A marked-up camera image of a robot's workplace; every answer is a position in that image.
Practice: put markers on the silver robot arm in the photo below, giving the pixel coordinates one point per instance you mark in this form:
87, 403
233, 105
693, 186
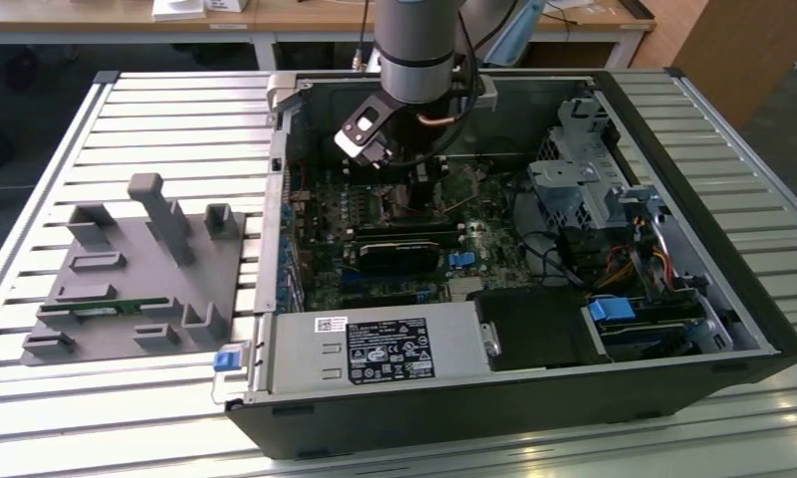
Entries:
415, 45

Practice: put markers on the green motherboard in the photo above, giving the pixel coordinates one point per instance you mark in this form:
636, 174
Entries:
499, 239

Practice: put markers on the perforated metal drive cage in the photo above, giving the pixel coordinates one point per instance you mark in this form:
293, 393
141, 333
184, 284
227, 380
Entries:
557, 199

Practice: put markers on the pale blue teach pendant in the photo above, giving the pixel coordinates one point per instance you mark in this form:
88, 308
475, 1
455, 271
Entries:
515, 40

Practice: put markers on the black graphics card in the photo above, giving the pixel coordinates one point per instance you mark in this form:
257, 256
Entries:
399, 256

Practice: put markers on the blue board connector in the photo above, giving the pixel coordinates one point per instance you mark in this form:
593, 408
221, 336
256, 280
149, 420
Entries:
460, 260

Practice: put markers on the silver chipset heatsink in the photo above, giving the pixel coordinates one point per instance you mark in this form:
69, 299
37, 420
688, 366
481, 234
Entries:
467, 289

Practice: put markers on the white box with label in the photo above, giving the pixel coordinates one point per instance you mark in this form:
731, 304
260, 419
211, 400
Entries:
227, 5

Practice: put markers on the black plastic air shroud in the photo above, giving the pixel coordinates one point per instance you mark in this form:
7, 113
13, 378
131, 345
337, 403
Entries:
537, 328

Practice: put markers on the hard disk in blue carrier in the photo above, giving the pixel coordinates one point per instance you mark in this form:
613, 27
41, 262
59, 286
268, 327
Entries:
611, 310

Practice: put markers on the white cardboard box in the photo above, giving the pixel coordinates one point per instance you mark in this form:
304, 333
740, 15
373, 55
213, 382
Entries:
179, 10

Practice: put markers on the silver power supply with label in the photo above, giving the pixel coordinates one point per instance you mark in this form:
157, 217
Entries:
305, 358

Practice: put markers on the grey parts rack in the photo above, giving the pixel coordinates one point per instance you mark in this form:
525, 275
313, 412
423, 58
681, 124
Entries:
139, 279

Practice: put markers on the wooden cabinet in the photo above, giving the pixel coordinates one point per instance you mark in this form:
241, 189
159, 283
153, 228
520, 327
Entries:
758, 50

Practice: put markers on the blue plastic case latch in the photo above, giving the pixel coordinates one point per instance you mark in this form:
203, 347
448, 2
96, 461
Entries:
225, 361

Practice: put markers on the green RAM stick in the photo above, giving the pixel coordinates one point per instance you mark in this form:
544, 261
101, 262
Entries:
129, 304

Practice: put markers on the black open PC case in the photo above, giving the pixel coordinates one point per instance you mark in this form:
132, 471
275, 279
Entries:
439, 423

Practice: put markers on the wooden desk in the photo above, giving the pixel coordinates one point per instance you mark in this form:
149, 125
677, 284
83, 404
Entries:
73, 25

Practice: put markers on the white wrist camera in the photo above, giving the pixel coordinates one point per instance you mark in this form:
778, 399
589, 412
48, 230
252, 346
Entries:
361, 127

